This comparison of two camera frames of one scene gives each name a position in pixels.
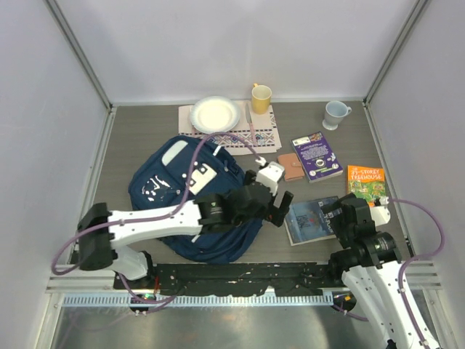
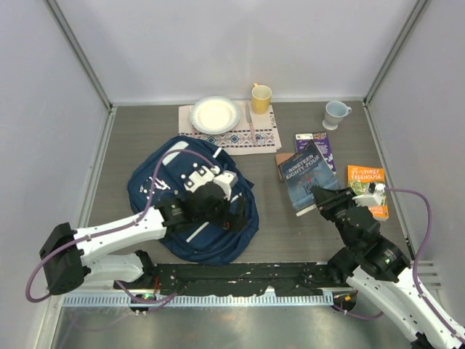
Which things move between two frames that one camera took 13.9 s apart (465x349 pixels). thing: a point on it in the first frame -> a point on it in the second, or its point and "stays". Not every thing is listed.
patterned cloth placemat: x=253 y=132 stays
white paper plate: x=214 y=115 stays
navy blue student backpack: x=184 y=169 stays
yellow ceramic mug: x=261 y=98 stays
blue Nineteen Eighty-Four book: x=307 y=222 -> x=305 y=169
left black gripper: x=276 y=215 -> x=234 y=222
